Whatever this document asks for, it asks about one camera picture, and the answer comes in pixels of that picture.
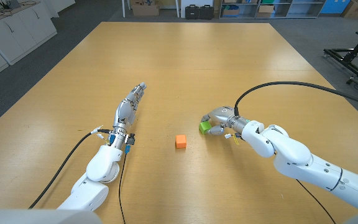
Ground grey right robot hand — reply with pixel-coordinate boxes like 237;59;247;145
201;105;237;136

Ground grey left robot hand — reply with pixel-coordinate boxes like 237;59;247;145
112;82;147;131

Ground green magnetic block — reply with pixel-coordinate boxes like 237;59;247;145
198;121;213;135

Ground orange magnetic block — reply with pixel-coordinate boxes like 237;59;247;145
175;134;188;149

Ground wide cardboard box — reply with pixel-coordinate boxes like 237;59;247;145
131;0;160;17

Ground black hard case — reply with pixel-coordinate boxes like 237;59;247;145
199;4;215;21
185;4;200;20

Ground small cardboard box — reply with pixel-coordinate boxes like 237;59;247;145
255;4;275;19

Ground white cabinet row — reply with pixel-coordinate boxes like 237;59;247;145
0;0;58;86

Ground white shelving unit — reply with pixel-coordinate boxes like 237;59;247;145
218;0;326;19

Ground dark grey desk device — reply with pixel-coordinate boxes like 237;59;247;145
3;0;22;9

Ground angled cardboard box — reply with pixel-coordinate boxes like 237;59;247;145
341;0;358;19

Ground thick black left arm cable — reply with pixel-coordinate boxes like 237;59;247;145
28;125;112;210

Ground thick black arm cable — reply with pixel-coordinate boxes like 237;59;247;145
234;80;358;118
28;125;112;210

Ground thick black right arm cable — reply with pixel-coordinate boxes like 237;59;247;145
234;80;358;118

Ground white table frame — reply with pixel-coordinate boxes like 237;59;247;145
121;0;181;19

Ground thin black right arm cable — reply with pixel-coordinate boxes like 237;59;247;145
295;179;337;224

